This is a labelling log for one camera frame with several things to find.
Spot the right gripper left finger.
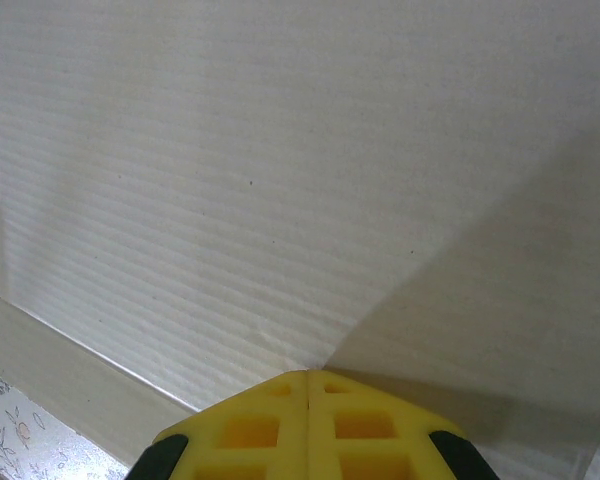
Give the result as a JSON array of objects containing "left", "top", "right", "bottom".
[{"left": 134, "top": 370, "right": 309, "bottom": 480}]

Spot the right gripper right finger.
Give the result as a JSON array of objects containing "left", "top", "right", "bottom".
[{"left": 307, "top": 369, "right": 486, "bottom": 480}]

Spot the floral table cover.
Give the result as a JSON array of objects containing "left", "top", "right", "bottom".
[{"left": 0, "top": 357, "right": 600, "bottom": 480}]

